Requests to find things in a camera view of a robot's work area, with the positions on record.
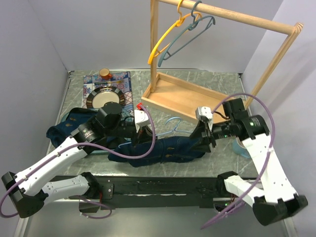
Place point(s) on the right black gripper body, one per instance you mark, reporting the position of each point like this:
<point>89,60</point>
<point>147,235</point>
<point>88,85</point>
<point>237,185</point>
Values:
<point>207,135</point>

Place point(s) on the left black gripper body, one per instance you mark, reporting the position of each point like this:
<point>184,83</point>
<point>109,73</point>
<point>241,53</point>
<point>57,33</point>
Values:
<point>130,131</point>

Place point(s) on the blue denim skirt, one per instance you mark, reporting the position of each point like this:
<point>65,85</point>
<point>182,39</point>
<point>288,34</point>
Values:
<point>178,149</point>

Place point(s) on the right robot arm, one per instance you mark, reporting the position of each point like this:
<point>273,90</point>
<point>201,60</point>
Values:
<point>271,195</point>

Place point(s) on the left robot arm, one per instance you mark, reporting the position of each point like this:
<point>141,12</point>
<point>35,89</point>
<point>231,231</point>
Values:
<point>31,189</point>

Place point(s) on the yellow plastic hanger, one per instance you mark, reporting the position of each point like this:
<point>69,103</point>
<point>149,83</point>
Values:
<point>156,51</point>

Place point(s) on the light blue mug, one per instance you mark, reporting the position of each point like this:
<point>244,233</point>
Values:
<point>239,148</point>

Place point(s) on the wooden clothes rack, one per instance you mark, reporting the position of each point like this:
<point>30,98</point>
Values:
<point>181,97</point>

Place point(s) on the patterned blue placemat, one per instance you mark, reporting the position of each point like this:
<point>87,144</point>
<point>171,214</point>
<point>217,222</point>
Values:
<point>125,87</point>

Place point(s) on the gold fork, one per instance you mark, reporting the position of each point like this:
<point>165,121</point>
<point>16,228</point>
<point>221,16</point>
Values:
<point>109,83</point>

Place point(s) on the black rimmed plate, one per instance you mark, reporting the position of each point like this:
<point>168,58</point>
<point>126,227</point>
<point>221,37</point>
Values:
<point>102,95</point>

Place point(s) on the crumpled denim garment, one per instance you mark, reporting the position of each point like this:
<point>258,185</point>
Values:
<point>56,136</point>

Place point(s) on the orange cup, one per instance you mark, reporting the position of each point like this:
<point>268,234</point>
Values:
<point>105,74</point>

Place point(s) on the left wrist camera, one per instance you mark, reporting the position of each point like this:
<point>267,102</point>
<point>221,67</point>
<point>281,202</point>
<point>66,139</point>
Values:
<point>141,119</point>

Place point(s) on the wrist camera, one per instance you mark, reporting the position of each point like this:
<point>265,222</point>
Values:
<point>205,114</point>
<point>141,119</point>

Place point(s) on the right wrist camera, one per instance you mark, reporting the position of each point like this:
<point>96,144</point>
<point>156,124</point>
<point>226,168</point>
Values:
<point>205,114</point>

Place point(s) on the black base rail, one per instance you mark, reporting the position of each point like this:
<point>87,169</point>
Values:
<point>135,192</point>

